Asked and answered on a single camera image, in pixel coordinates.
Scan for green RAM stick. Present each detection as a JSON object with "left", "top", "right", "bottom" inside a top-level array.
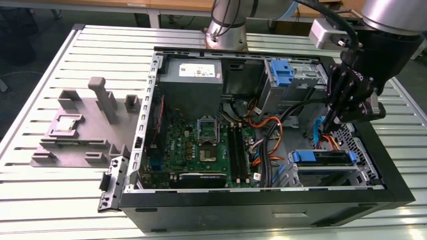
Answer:
[{"left": 52, "top": 140, "right": 91, "bottom": 146}]

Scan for wooden desk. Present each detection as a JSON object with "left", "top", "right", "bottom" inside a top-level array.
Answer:
[{"left": 289, "top": 0, "right": 363, "bottom": 37}]

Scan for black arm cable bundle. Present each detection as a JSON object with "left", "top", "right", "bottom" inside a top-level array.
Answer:
[{"left": 199, "top": 0, "right": 363, "bottom": 50}]

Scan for grey power supply unit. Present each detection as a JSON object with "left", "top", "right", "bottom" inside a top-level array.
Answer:
[{"left": 156, "top": 57, "right": 224, "bottom": 122}]

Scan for black open PC case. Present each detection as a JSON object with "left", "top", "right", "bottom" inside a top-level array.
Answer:
[{"left": 97, "top": 45, "right": 416, "bottom": 232}]

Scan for hard disk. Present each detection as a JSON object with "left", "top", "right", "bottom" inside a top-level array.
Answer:
[{"left": 272, "top": 149, "right": 364, "bottom": 187}]

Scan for grey metal drive cage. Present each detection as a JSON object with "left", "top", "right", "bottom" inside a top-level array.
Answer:
[{"left": 259, "top": 58, "right": 331, "bottom": 116}]

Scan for curved black cable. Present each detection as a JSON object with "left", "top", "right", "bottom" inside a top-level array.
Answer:
[{"left": 277, "top": 97, "right": 329, "bottom": 121}]

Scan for CPU socket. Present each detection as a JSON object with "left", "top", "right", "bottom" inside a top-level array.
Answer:
[{"left": 197, "top": 144, "right": 220, "bottom": 163}]

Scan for blue expansion slot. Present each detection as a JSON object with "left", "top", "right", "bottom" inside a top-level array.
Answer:
[{"left": 148, "top": 156, "right": 163, "bottom": 172}]

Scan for silver CPU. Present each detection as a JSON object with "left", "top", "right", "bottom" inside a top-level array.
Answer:
[{"left": 54, "top": 117, "right": 79, "bottom": 131}]

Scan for grey metal disk bay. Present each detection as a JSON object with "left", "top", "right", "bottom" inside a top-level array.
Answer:
[{"left": 271, "top": 147, "right": 371, "bottom": 187}]

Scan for green motherboard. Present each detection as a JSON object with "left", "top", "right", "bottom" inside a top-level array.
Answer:
[{"left": 137, "top": 109, "right": 264, "bottom": 188}]

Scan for blue data wire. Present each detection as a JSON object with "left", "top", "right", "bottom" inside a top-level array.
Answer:
[{"left": 312, "top": 116, "right": 327, "bottom": 150}]

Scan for orange red power wire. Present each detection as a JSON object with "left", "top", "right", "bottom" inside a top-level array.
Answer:
[{"left": 316, "top": 133, "right": 343, "bottom": 151}]

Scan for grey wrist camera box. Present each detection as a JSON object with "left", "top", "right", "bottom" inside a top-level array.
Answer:
[{"left": 308, "top": 18, "right": 349, "bottom": 50}]

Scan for thin red wire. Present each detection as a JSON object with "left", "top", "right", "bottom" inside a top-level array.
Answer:
[{"left": 149, "top": 94, "right": 167, "bottom": 148}]

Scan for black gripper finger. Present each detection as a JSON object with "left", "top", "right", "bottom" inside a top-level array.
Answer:
[
  {"left": 332, "top": 96, "right": 371, "bottom": 125},
  {"left": 323, "top": 63, "right": 356, "bottom": 133}
]

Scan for grey metal card retention bracket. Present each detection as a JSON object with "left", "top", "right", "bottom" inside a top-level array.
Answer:
[{"left": 97, "top": 154, "right": 131, "bottom": 213}]

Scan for yellow black power wires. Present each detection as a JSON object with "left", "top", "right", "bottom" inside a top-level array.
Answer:
[{"left": 217, "top": 107, "right": 249, "bottom": 123}]

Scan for blue plastic drive latch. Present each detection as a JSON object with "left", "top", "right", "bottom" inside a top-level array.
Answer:
[{"left": 269, "top": 59, "right": 295, "bottom": 87}]

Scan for thin metal locking lever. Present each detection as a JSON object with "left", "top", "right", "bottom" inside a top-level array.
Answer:
[{"left": 215, "top": 117, "right": 223, "bottom": 145}]

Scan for metal socket cover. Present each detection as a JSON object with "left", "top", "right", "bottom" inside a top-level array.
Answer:
[{"left": 196, "top": 115, "right": 221, "bottom": 145}]

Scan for black graphics card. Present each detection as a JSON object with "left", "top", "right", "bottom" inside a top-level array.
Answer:
[{"left": 168, "top": 171, "right": 228, "bottom": 189}]

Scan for grey plastic parts rack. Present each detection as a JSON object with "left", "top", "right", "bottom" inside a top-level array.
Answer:
[{"left": 29, "top": 76, "right": 144, "bottom": 168}]

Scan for white framed workbench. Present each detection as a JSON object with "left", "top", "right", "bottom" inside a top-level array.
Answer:
[{"left": 0, "top": 0, "right": 215, "bottom": 29}]

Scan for black RAM slot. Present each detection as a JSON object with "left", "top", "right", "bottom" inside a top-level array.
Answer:
[
  {"left": 225, "top": 121, "right": 241, "bottom": 183},
  {"left": 235, "top": 121, "right": 252, "bottom": 183}
]

